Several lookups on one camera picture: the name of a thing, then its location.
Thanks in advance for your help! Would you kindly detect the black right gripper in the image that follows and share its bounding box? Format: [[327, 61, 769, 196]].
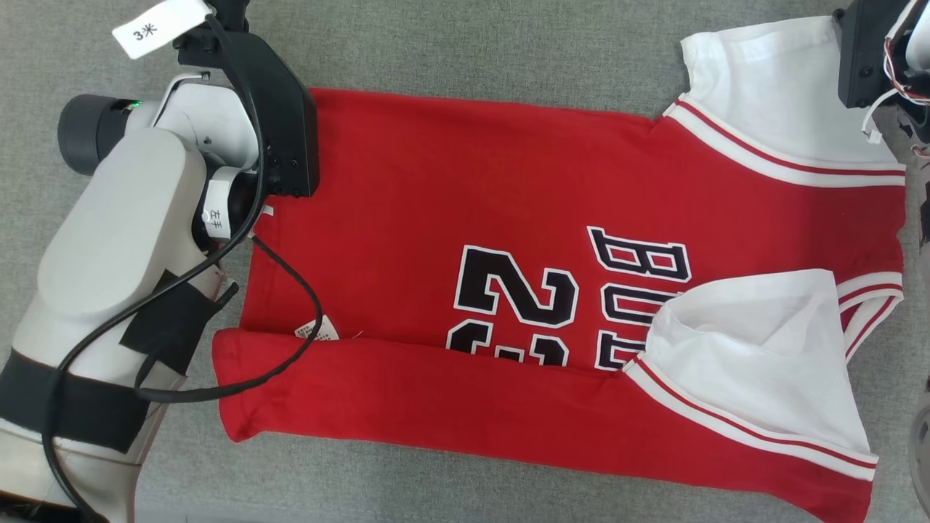
[[836, 0, 909, 110]]

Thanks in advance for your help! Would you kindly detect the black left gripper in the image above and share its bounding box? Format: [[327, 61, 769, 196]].
[[174, 28, 321, 199]]

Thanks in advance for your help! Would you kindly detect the red jersey number 23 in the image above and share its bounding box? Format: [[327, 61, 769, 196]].
[[211, 15, 909, 523]]

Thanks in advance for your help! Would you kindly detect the red white thin wire bundle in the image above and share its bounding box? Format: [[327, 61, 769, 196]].
[[861, 0, 930, 157]]

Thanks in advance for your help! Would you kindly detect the white paper cable tag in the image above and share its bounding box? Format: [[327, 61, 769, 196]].
[[112, 0, 212, 60]]

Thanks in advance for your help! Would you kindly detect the left black cable teal plug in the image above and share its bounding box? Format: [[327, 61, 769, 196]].
[[42, 13, 325, 523]]

